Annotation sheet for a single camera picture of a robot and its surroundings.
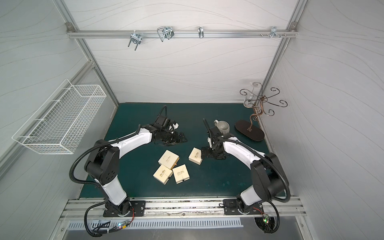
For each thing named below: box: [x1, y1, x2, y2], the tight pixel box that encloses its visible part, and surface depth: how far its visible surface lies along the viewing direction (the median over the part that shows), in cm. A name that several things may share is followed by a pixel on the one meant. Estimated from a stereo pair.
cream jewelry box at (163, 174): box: [152, 164, 173, 185], surface depth 84 cm
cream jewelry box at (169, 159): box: [158, 149, 180, 170], surface depth 90 cm
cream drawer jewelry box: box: [188, 147, 203, 165], surface depth 90 cm
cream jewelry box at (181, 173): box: [172, 164, 190, 184], surface depth 84 cm
